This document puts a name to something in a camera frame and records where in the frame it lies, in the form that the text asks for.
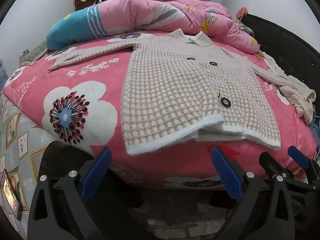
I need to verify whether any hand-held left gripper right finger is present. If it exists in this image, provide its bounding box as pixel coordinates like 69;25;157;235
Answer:
211;147;297;240

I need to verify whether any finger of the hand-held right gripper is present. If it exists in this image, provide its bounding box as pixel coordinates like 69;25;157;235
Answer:
259;152;298;184
287;146;320;178

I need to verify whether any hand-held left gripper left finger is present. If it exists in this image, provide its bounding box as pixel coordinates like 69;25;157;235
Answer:
27;147;112;240

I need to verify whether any beige houndstooth knit cardigan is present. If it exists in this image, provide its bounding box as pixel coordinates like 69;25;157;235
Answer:
48;29;304;155

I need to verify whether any blue garment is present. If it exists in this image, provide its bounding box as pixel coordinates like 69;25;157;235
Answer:
309;116;320;140

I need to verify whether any pink floral bed sheet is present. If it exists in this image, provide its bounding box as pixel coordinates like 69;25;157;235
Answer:
2;30;318;190

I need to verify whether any cream fleece garment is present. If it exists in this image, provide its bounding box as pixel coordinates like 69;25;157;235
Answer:
262;52;317;125

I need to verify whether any grey patterned mattress cover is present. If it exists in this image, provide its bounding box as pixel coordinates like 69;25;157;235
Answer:
0;94;63;230

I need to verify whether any smartphone with lit screen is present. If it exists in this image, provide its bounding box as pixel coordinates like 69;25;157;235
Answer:
1;169;23;220

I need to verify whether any black padded headboard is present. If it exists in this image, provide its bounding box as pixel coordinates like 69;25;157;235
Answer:
244;12;320;110

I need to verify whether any grey-green patterned cloth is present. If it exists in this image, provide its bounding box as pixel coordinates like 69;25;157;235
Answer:
19;40;48;65

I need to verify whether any plaid garment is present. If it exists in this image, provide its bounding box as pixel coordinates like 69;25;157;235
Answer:
237;20;255;35

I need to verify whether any orange garment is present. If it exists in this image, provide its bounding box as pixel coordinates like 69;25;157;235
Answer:
236;7;248;20

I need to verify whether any pink printed quilt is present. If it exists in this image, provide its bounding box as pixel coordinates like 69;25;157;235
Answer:
46;0;259;54

